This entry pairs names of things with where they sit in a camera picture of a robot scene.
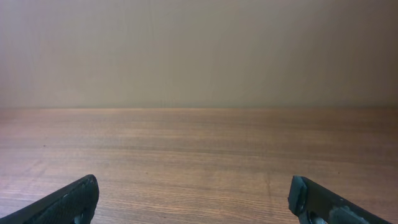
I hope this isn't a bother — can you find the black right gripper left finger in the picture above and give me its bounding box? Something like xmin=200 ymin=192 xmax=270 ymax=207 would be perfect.
xmin=1 ymin=174 xmax=100 ymax=224

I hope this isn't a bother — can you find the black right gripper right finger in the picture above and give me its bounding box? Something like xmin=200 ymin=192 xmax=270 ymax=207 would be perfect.
xmin=288 ymin=175 xmax=391 ymax=224

